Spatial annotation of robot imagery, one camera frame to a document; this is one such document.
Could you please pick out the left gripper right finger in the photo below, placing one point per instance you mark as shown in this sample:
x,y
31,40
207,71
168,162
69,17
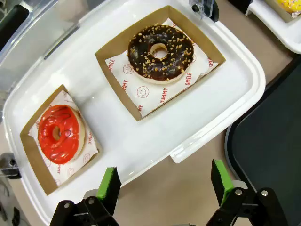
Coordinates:
x,y
220,181

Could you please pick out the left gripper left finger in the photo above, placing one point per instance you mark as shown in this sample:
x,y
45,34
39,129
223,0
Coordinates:
x,y
108,184

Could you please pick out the black plastic serving tray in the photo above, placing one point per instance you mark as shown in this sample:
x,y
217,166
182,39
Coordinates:
x,y
270,141

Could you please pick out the red glazed donut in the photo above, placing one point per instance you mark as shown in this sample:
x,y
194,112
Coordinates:
x,y
60,141

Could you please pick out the brown cardboard donut tray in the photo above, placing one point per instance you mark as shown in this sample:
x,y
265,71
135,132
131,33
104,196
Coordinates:
x,y
282,15
113,77
35,160

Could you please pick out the chocolate donut with nuts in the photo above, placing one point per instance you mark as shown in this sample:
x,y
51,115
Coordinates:
x,y
141,58

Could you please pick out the yellow sprinkled donut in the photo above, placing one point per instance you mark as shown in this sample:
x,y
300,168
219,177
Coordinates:
x,y
290,4

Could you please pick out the white printed paper liner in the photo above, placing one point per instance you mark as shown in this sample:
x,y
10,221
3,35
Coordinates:
x,y
150,96
71,169
296,14

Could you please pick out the white display case base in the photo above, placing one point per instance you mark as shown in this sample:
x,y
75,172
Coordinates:
x,y
277,30
141,131

